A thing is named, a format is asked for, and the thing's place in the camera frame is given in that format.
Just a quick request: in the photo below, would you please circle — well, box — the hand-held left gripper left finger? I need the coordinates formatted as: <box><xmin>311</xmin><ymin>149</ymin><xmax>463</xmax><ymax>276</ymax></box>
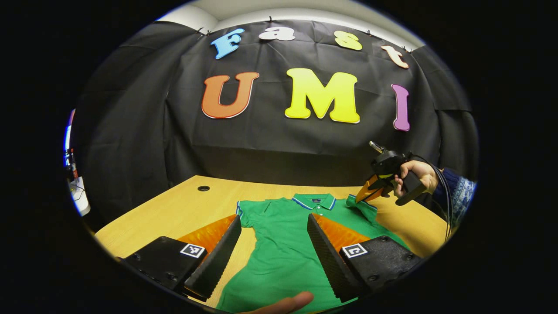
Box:
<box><xmin>120</xmin><ymin>214</ymin><xmax>242</xmax><ymax>302</ymax></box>

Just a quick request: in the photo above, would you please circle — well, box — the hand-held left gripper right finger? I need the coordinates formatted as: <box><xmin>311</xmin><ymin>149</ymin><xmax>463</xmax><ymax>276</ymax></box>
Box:
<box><xmin>306</xmin><ymin>213</ymin><xmax>423</xmax><ymax>304</ymax></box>

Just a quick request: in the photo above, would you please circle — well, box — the green T-shirt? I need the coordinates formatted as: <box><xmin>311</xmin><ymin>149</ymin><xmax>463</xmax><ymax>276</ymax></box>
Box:
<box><xmin>217</xmin><ymin>193</ymin><xmax>410</xmax><ymax>314</ymax></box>

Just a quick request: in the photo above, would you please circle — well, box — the white device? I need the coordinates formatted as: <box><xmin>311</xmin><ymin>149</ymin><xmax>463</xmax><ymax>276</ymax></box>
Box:
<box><xmin>68</xmin><ymin>177</ymin><xmax>91</xmax><ymax>217</ymax></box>

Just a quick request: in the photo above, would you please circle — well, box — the lit screen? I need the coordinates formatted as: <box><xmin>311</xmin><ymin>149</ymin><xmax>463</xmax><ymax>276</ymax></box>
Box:
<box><xmin>64</xmin><ymin>109</ymin><xmax>77</xmax><ymax>177</ymax></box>

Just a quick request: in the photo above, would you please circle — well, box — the black cable bundle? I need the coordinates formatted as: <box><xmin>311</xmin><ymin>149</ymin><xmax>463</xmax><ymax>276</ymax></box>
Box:
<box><xmin>408</xmin><ymin>152</ymin><xmax>454</xmax><ymax>243</ymax></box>

